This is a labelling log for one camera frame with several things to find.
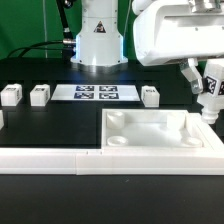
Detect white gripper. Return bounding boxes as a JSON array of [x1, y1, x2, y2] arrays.
[[132, 0, 224, 94]]

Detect white square tabletop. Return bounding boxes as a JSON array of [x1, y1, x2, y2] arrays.
[[101, 109, 206, 149]]

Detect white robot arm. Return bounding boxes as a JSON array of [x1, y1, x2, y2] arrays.
[[71, 0, 224, 94]]

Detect white sheet with fiducial tags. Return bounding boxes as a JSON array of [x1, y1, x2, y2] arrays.
[[52, 84, 139, 101]]

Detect white part at left edge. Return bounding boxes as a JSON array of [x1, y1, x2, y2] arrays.
[[0, 110, 4, 130]]

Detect white L-shaped fixture wall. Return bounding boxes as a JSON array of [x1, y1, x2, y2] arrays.
[[0, 113, 224, 175]]

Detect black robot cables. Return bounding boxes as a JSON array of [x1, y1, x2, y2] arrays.
[[7, 0, 77, 59]]

